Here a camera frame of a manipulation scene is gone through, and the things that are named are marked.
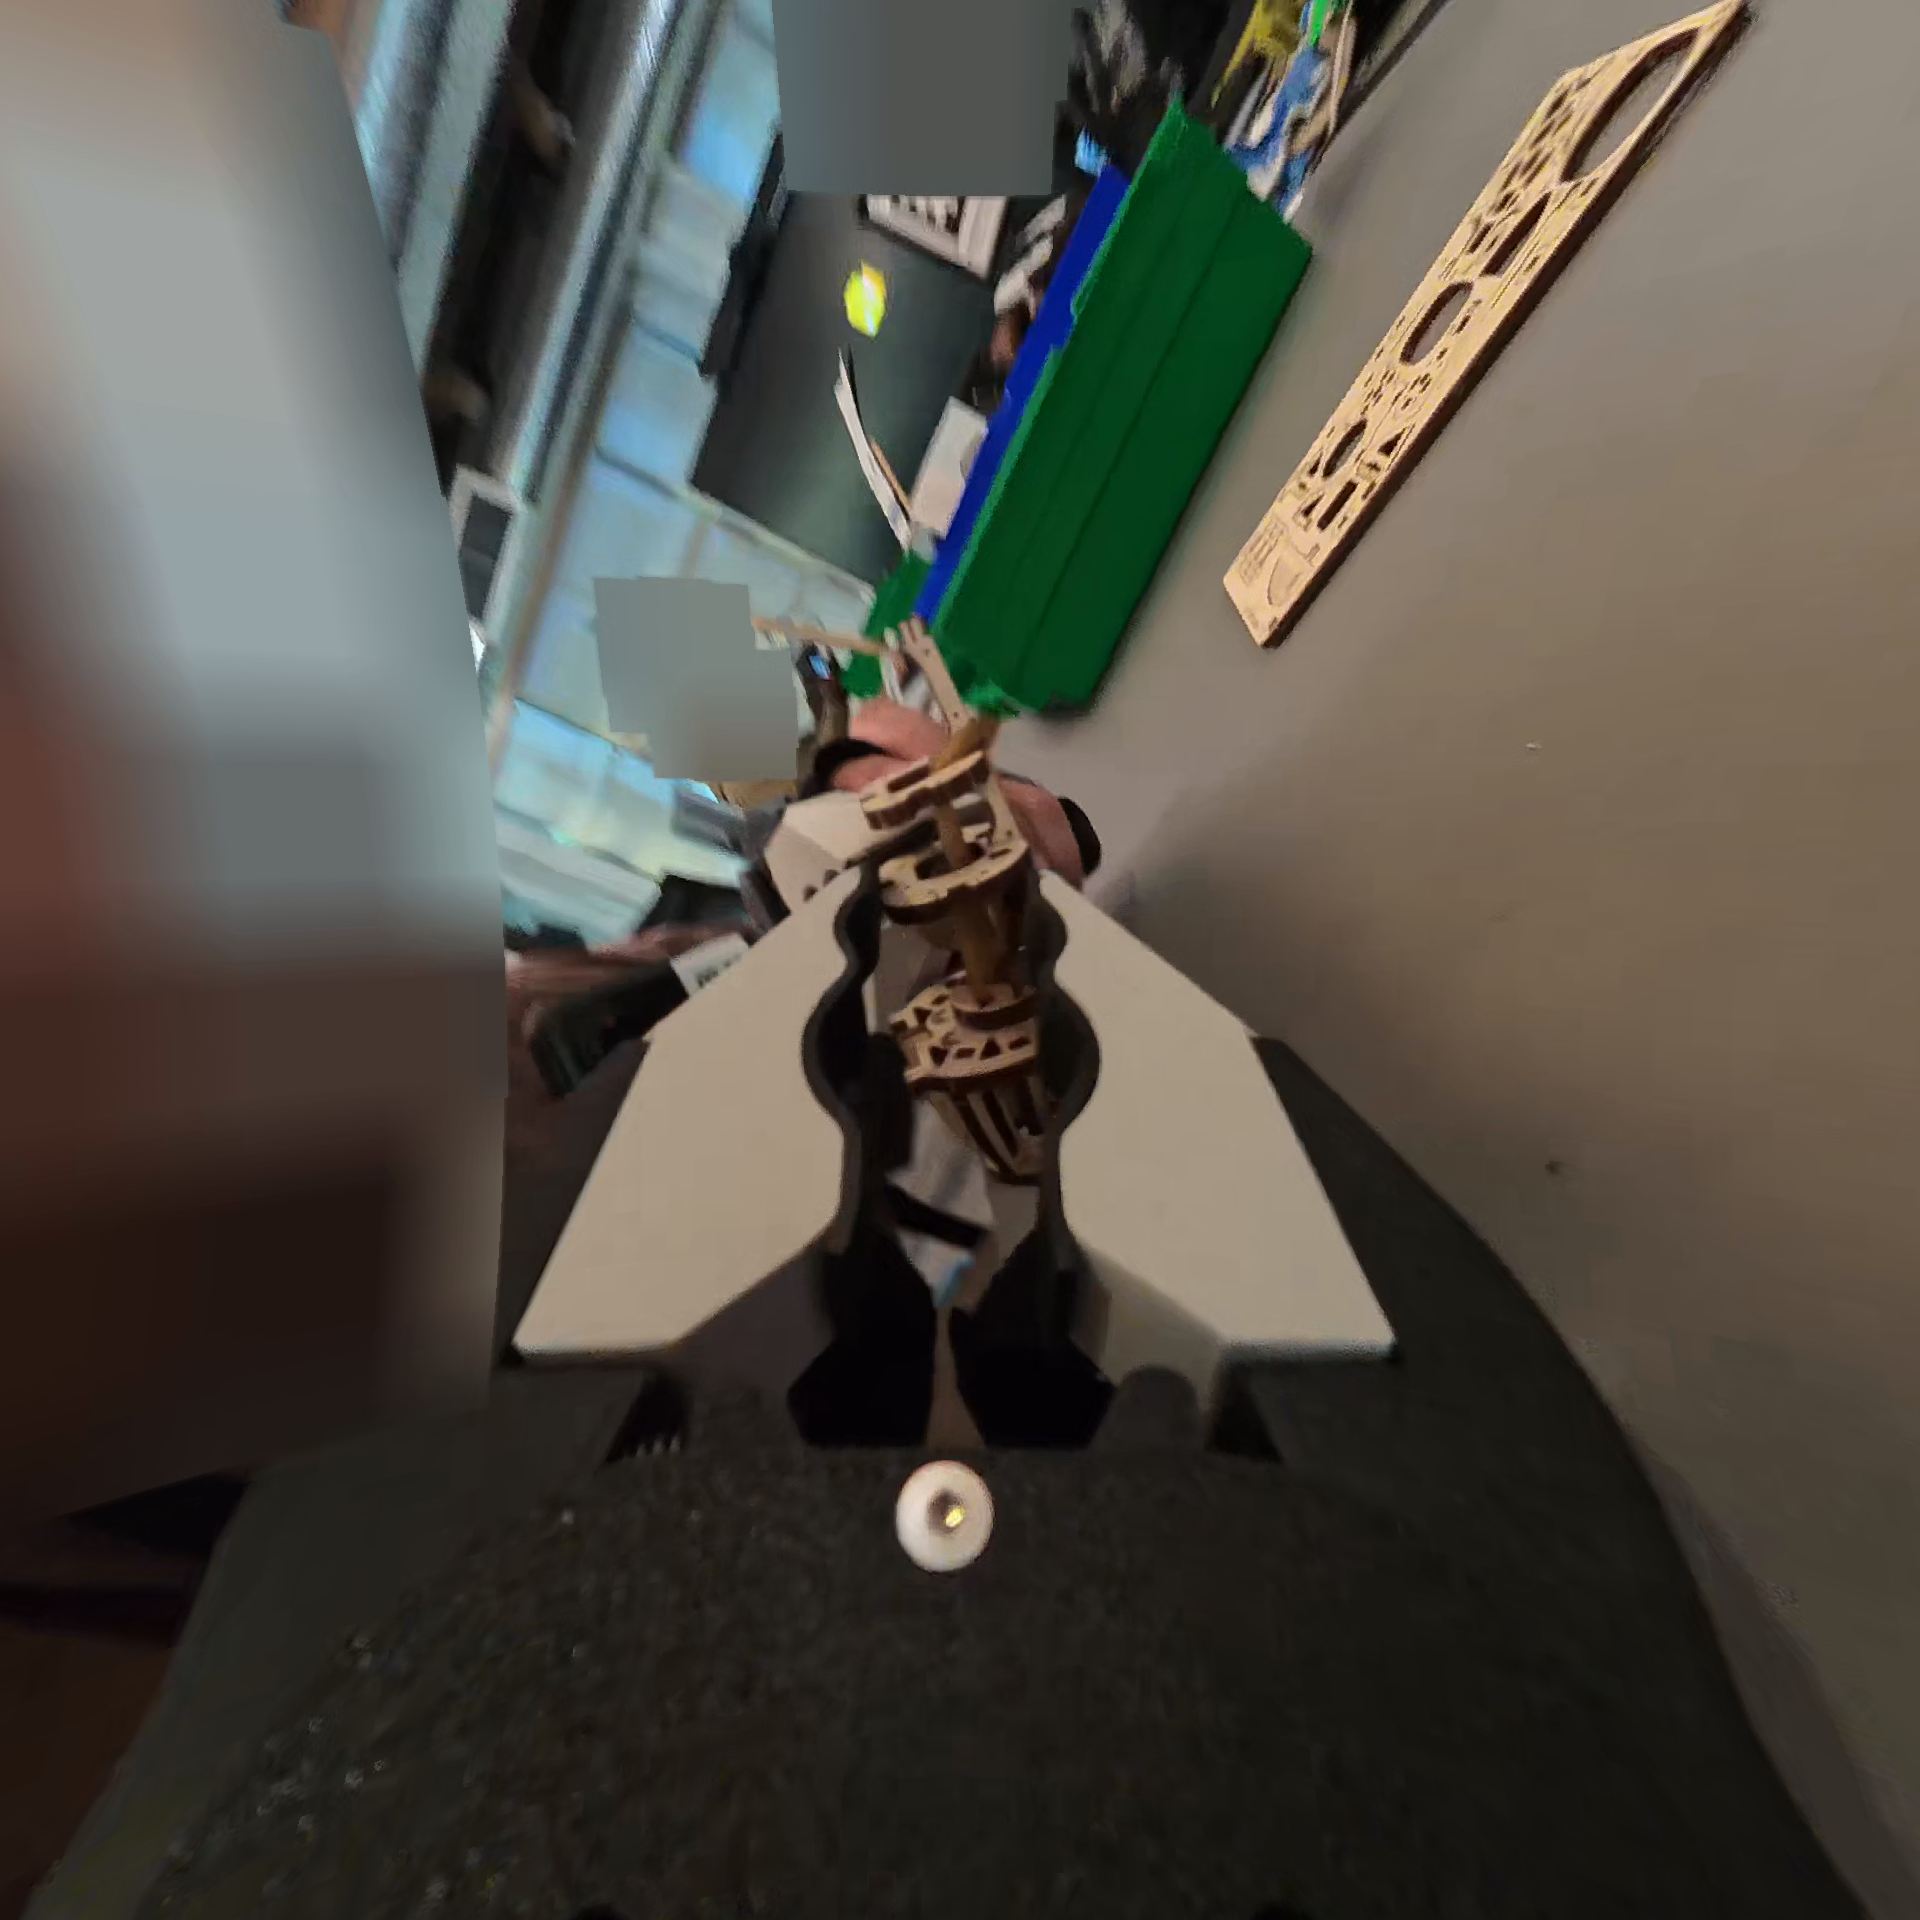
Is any green plastic bin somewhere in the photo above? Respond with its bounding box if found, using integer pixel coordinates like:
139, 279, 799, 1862
844, 96, 1317, 719

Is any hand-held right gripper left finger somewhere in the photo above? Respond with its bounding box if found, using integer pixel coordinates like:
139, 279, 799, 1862
513, 866, 943, 1452

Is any wooden gear model assembly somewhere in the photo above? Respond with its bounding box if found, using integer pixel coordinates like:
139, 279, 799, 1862
750, 613, 1057, 1190

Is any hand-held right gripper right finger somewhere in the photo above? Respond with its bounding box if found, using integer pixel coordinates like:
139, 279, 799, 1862
953, 877, 1399, 1452

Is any person's left hand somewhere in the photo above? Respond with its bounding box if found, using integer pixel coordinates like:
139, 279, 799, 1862
846, 703, 1107, 888

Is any blue plastic bin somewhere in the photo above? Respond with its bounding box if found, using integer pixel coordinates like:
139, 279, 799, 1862
912, 163, 1136, 628

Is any laser-cut wooden parts sheet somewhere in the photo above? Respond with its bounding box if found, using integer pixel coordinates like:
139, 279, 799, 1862
1222, 0, 1755, 651

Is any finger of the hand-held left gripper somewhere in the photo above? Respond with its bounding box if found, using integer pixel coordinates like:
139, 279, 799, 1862
763, 784, 906, 907

